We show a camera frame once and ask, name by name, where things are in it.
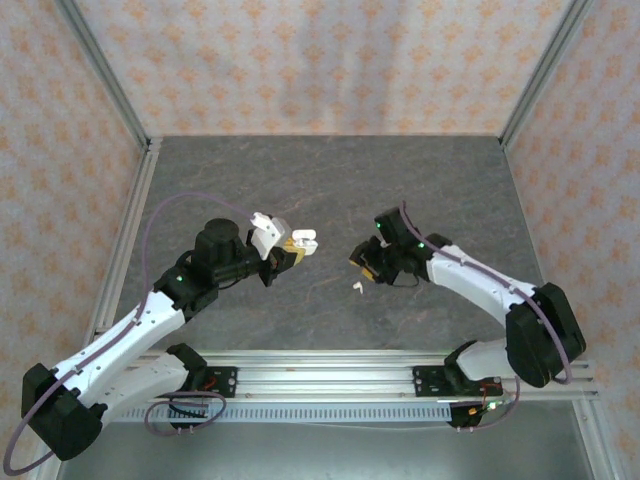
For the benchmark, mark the white earbud charging case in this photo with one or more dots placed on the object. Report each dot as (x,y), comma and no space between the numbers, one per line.
(310,247)

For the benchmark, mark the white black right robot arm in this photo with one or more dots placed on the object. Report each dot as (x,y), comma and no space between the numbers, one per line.
(470,275)

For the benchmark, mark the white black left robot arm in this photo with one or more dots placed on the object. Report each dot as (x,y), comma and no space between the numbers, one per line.
(120,335)

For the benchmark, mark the aluminium table side rail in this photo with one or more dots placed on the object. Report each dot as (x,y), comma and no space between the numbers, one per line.
(595,440)
(132,220)

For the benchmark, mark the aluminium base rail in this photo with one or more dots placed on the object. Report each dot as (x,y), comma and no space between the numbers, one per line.
(325,380)

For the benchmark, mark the aluminium frame post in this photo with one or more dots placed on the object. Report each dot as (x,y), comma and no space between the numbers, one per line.
(102,75)
(545,70)

